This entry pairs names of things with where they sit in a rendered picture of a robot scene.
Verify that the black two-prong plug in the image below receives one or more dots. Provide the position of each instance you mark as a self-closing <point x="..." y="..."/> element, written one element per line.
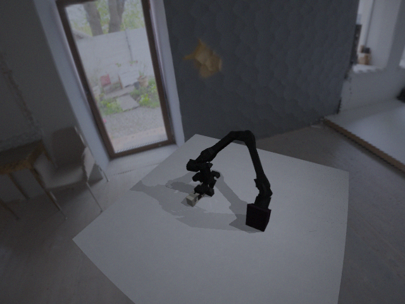
<point x="211" y="192"/>

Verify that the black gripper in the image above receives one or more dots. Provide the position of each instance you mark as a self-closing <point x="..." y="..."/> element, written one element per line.
<point x="207" y="180"/>

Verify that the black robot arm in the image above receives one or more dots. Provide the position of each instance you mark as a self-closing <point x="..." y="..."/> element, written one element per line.
<point x="207" y="155"/>

